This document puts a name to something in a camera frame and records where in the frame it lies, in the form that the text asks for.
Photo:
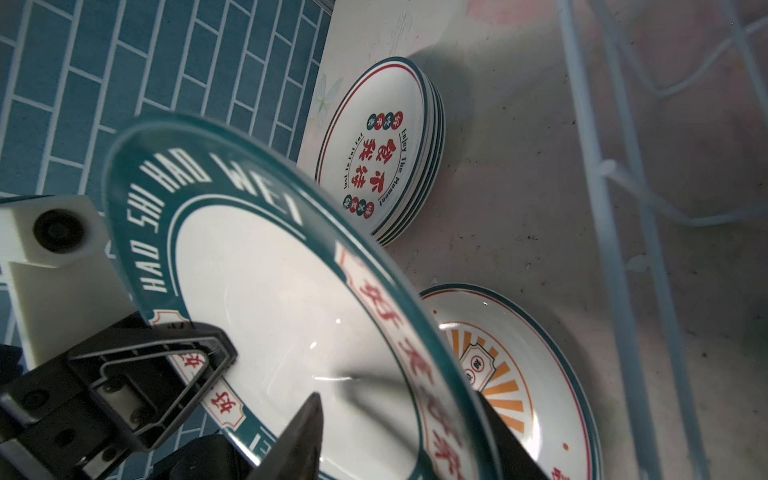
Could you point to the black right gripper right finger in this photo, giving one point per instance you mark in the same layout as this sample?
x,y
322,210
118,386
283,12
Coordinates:
x,y
516,463

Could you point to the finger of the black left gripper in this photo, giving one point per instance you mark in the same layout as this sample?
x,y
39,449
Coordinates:
x,y
147,381

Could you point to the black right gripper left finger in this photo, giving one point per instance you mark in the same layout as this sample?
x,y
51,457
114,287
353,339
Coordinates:
x,y
297,452

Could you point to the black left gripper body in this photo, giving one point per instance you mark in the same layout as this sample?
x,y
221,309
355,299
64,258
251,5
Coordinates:
x,y
51,429

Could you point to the orange sunburst small plate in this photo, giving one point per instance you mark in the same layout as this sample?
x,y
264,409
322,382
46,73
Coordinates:
x,y
516,365

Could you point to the green rim small plate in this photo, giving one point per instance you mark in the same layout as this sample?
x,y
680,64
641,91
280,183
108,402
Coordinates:
x,y
211,227

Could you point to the white wire dish rack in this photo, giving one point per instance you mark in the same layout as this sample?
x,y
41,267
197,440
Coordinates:
x,y
600,172

